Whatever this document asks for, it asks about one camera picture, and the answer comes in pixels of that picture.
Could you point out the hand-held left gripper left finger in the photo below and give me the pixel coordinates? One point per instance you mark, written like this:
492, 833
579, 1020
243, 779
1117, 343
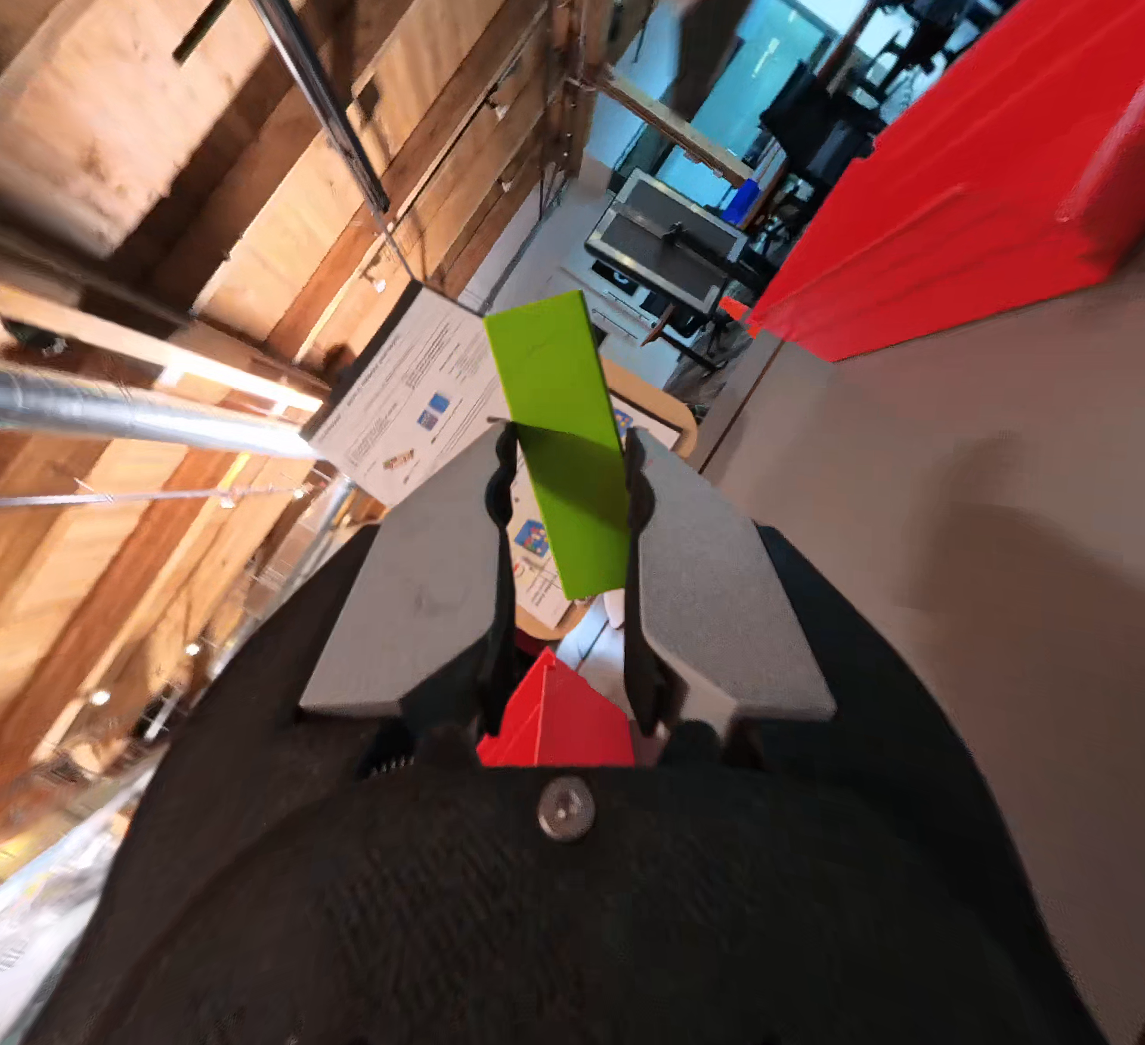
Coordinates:
411, 607

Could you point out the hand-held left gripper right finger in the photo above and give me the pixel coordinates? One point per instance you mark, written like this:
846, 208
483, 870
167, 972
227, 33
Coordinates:
724, 607

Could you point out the red plastic bin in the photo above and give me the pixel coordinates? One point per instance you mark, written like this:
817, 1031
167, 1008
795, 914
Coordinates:
939, 213
555, 723

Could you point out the lime green plank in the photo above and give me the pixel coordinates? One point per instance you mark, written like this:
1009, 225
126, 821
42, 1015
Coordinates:
563, 437

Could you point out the instruction poster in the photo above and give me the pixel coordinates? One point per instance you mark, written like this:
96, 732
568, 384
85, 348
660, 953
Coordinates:
402, 401

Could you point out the orange traffic cone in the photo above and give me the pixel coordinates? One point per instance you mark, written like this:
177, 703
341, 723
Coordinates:
733, 310

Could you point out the grey panel board on stand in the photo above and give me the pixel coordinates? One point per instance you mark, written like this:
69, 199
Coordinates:
662, 245

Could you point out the blue plastic bin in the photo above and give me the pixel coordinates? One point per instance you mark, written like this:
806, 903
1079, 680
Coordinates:
742, 203

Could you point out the black office chair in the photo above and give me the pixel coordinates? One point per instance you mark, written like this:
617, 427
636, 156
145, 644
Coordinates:
814, 124

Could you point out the silver ventilation duct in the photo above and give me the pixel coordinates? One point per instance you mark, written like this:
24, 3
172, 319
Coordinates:
134, 410

